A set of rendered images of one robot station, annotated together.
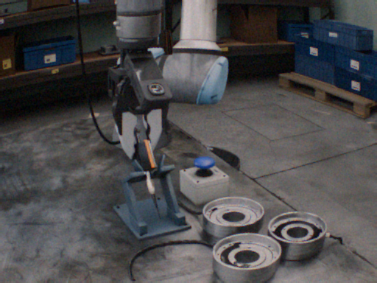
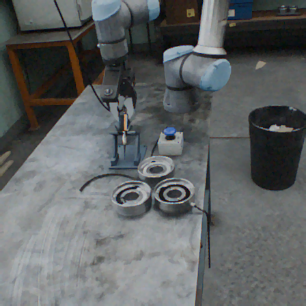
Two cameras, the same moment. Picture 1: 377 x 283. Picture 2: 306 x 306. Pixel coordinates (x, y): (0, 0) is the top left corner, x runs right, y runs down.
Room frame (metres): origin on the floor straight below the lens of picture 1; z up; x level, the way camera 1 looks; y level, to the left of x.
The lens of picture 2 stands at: (0.08, -0.60, 1.41)
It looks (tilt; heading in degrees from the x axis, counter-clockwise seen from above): 32 degrees down; 39
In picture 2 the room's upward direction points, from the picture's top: 7 degrees counter-clockwise
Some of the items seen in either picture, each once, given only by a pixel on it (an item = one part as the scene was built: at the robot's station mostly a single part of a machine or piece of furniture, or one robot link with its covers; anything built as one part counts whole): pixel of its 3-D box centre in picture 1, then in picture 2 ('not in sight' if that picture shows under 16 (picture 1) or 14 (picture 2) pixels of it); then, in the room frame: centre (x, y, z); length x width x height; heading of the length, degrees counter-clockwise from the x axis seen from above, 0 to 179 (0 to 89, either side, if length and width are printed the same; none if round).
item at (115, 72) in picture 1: (135, 69); (119, 74); (0.81, 0.09, 1.06); 0.09 x 0.08 x 0.12; 27
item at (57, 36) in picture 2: not in sight; (79, 59); (2.42, 2.11, 0.39); 1.50 x 0.62 x 0.78; 26
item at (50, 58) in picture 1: (47, 52); (229, 7); (4.08, 1.27, 0.56); 0.52 x 0.38 x 0.22; 113
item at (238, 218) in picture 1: (233, 220); (156, 171); (0.73, -0.07, 0.82); 0.10 x 0.10 x 0.04
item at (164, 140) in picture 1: (141, 121); (181, 93); (1.17, 0.12, 0.85); 0.15 x 0.15 x 0.10
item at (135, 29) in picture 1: (136, 26); (112, 48); (0.80, 0.08, 1.14); 0.08 x 0.08 x 0.05
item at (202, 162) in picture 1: (204, 171); (170, 136); (0.87, -0.03, 0.85); 0.04 x 0.04 x 0.05
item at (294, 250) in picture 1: (297, 236); (174, 196); (0.66, -0.18, 0.82); 0.10 x 0.10 x 0.04
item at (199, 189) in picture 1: (202, 182); (171, 142); (0.87, -0.03, 0.82); 0.08 x 0.07 x 0.05; 26
